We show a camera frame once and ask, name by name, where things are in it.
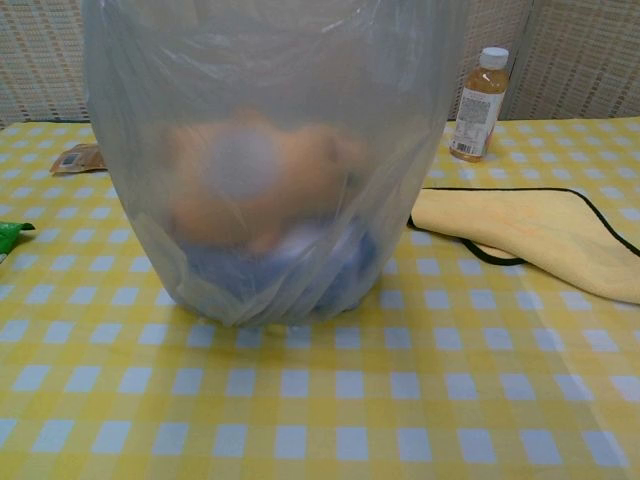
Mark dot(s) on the brown spout pouch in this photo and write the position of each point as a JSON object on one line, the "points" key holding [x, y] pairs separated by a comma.
{"points": [[75, 160]]}

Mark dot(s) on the woven folding screen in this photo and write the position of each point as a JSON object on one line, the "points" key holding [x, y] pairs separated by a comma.
{"points": [[40, 60]]}

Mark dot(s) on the yellow checkered tablecloth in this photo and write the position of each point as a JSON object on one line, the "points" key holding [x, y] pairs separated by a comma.
{"points": [[320, 400]]}

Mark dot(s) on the orange plush toy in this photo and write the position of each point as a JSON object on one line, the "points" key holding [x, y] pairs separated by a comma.
{"points": [[300, 150]]}

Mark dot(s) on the orange tea bottle white cap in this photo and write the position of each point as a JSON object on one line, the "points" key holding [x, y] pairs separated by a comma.
{"points": [[477, 115]]}

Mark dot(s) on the yellow towel black edging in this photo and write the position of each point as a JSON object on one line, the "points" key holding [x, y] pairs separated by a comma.
{"points": [[525, 225]]}

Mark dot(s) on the green snack packet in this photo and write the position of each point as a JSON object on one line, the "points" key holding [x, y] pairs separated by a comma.
{"points": [[10, 232]]}

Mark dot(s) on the translucent plastic bag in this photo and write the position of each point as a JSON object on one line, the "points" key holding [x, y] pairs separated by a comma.
{"points": [[250, 75]]}

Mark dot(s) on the blue package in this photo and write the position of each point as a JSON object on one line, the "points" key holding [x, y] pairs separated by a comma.
{"points": [[280, 280]]}

